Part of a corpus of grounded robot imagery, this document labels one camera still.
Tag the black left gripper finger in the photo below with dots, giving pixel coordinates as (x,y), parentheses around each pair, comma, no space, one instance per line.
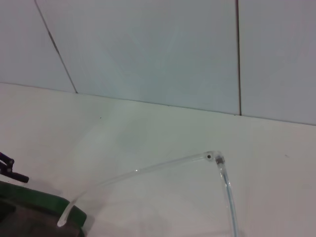
(17,175)

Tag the green glasses case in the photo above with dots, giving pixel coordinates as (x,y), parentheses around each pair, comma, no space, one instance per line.
(37,200)

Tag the clear white glasses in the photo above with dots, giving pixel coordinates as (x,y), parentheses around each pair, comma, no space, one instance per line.
(209,156)

